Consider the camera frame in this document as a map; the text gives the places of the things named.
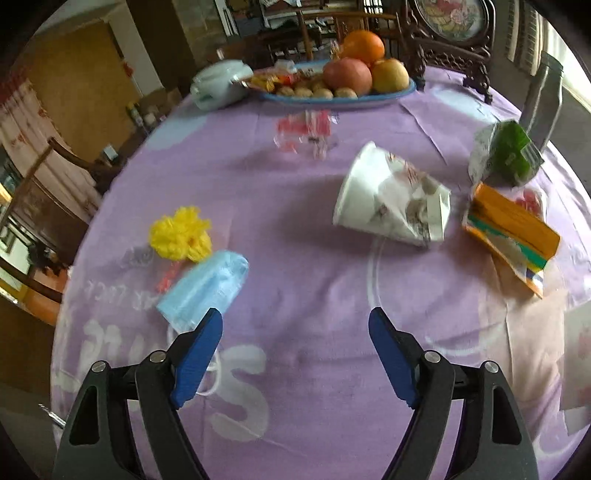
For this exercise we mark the cluttered background shelf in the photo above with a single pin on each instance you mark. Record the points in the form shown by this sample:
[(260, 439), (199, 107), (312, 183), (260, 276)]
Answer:
[(277, 18)]

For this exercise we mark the torn orange carton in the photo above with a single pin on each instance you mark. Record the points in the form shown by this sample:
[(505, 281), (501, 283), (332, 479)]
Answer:
[(512, 221)]

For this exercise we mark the yellow foam fruit net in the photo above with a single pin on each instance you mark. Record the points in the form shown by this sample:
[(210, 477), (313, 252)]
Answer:
[(178, 233)]

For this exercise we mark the red plastic strip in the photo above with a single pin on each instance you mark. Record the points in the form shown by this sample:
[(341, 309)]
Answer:
[(166, 279)]

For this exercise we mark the brown wooden door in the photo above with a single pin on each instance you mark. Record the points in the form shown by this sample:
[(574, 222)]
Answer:
[(83, 83)]

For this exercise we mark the red patterned curtain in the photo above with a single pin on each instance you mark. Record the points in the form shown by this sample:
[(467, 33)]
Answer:
[(23, 124)]

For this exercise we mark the dark wooden glass cabinet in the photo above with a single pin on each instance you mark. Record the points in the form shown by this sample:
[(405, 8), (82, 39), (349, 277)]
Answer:
[(166, 37)]

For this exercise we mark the pile of snacks and nuts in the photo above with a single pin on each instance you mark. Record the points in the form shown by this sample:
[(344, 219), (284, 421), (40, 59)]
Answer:
[(300, 87)]

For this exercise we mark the blue oval fruit plate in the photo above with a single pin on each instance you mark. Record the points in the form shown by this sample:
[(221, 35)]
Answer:
[(369, 99)]

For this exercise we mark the orange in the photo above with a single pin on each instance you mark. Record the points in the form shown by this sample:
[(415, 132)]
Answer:
[(362, 46)]

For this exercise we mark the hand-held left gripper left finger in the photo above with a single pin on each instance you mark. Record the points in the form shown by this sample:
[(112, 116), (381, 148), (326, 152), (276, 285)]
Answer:
[(196, 360)]

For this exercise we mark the dark wooden chair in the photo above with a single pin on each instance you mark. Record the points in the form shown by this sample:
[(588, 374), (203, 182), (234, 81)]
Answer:
[(46, 203)]

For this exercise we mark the stainless steel bottle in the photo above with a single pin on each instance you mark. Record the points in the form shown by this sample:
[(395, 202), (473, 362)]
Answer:
[(545, 101)]

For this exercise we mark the crushed white paper cup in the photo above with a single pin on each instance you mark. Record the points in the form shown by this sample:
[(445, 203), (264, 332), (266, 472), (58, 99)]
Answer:
[(374, 194)]

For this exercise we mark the green and white packet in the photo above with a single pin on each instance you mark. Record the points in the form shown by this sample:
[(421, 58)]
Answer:
[(508, 147)]

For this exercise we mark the yellow apple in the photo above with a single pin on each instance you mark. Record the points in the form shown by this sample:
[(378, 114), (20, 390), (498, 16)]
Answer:
[(390, 76)]

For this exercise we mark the blue face mask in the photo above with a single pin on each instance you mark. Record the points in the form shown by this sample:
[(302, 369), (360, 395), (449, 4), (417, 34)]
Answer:
[(203, 286)]

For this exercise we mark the clear red candy wrapper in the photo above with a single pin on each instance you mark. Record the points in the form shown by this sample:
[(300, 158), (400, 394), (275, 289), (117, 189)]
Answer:
[(304, 127)]

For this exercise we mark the purple printed tablecloth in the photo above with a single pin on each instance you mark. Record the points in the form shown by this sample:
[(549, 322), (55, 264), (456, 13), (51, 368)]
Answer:
[(300, 286)]

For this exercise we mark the red apple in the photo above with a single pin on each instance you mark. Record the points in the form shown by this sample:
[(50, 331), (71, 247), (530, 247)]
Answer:
[(348, 76)]

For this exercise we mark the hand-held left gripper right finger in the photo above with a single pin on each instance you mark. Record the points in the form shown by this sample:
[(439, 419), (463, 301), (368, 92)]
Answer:
[(392, 360)]

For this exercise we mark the round embroidered wooden table screen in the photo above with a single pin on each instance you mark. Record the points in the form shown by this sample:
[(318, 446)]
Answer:
[(452, 18)]

